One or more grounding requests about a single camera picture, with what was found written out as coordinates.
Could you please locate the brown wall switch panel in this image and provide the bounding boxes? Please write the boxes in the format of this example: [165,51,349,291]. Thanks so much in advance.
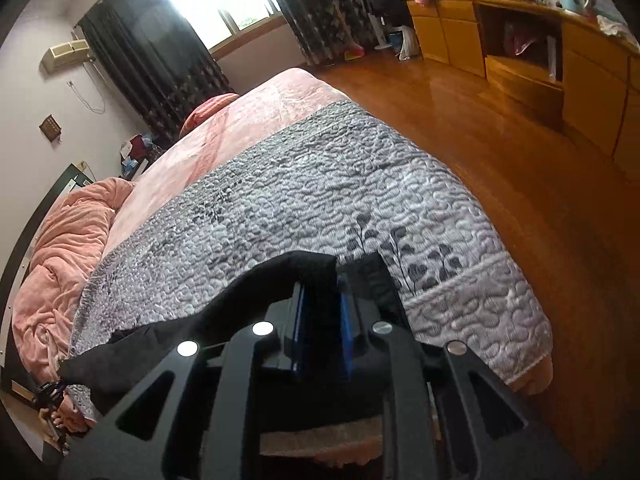
[39,115,64,141]

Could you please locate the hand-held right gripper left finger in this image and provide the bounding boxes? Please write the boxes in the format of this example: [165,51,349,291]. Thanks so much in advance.
[59,284,328,480]

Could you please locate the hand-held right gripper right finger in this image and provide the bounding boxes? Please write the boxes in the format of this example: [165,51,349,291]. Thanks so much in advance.
[338,280,582,480]

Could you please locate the white standing fan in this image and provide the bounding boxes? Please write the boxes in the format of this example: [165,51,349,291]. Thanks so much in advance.
[371,11,397,52]

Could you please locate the pink bed sheet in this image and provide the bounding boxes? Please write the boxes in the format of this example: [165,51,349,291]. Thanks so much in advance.
[102,67,351,261]

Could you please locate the orange-pink pillow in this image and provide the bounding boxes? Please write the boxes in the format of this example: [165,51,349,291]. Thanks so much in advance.
[180,92,241,137]

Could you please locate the white bag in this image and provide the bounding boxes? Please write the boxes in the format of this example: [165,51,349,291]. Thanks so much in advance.
[397,26,419,62]

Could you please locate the dark patterned curtain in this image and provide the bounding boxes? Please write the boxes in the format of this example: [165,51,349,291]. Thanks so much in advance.
[255,0,382,67]
[75,0,237,145]

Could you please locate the thin wall cable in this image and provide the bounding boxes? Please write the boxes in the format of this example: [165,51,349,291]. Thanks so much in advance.
[66,62,107,114]

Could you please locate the clutter pile on nightstand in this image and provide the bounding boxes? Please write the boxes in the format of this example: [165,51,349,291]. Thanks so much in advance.
[119,131,167,180]

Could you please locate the long wooden desk cabinet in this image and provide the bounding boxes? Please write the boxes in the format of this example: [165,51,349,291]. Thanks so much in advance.
[404,0,640,184]

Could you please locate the white cloth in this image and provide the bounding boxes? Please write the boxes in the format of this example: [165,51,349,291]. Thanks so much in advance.
[596,14,634,39]

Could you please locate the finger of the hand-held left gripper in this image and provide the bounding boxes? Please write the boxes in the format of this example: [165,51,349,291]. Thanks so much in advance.
[32,379,69,411]

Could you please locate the grey quilted bedspread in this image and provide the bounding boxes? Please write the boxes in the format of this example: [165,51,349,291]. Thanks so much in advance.
[69,100,554,427]

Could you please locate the black pants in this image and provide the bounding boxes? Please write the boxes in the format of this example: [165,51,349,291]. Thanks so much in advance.
[59,251,443,423]

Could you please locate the dark bed headboard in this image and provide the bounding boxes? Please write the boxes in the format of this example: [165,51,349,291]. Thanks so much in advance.
[0,162,95,393]

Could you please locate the pink fluffy comforter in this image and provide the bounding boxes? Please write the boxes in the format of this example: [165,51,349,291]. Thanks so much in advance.
[11,177,137,435]

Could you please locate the beige wall air conditioner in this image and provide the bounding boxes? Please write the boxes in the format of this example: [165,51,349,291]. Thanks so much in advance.
[41,39,97,73]

